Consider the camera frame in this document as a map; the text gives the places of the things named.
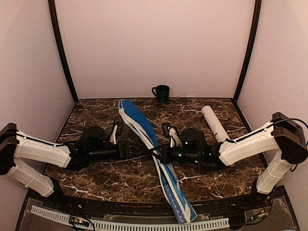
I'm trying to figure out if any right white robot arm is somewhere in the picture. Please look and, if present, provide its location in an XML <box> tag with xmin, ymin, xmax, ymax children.
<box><xmin>149</xmin><ymin>106</ymin><xmax>308</xmax><ymax>209</ymax></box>

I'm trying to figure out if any white shuttlecock tube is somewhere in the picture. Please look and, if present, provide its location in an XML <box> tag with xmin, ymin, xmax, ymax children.
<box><xmin>201</xmin><ymin>105</ymin><xmax>230</xmax><ymax>142</ymax></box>

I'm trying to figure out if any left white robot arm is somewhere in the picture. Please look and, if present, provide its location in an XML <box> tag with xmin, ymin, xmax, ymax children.
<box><xmin>0</xmin><ymin>121</ymin><xmax>146</xmax><ymax>210</ymax></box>

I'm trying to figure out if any dark green mug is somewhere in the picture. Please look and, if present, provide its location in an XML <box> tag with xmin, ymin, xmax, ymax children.
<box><xmin>152</xmin><ymin>85</ymin><xmax>170</xmax><ymax>103</ymax></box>

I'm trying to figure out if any black frame post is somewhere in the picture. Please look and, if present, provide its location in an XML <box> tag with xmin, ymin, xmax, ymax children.
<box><xmin>233</xmin><ymin>0</ymin><xmax>262</xmax><ymax>103</ymax></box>
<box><xmin>48</xmin><ymin>0</ymin><xmax>79</xmax><ymax>103</ymax></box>

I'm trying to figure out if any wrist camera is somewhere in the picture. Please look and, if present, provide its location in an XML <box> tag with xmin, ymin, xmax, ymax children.
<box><xmin>80</xmin><ymin>126</ymin><xmax>105</xmax><ymax>151</ymax></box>
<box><xmin>180</xmin><ymin>128</ymin><xmax>207</xmax><ymax>153</ymax></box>

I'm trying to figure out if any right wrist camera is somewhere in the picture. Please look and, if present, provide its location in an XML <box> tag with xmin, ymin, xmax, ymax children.
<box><xmin>180</xmin><ymin>128</ymin><xmax>207</xmax><ymax>153</ymax></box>

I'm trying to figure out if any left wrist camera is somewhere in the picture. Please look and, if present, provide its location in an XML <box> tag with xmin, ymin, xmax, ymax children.
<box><xmin>80</xmin><ymin>126</ymin><xmax>105</xmax><ymax>151</ymax></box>

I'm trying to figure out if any right black frame post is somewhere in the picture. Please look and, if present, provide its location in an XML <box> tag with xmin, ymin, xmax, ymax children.
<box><xmin>233</xmin><ymin>0</ymin><xmax>262</xmax><ymax>103</ymax></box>

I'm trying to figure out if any white slotted cable duct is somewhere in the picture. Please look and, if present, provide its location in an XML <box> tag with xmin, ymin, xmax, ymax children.
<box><xmin>30</xmin><ymin>205</ymin><xmax>231</xmax><ymax>231</ymax></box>

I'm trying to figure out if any blue racket bag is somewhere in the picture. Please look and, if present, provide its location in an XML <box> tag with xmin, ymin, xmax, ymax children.
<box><xmin>118</xmin><ymin>100</ymin><xmax>197</xmax><ymax>224</ymax></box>

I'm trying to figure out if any blue badminton racket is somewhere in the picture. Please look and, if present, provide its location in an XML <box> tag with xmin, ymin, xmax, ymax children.
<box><xmin>163</xmin><ymin>183</ymin><xmax>186</xmax><ymax>224</ymax></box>

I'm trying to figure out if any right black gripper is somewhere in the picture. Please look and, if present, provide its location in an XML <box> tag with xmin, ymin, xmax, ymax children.
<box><xmin>150</xmin><ymin>143</ymin><xmax>202</xmax><ymax>164</ymax></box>

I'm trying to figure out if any left black frame post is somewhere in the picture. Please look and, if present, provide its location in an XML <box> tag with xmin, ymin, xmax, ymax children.
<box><xmin>48</xmin><ymin>0</ymin><xmax>79</xmax><ymax>103</ymax></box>

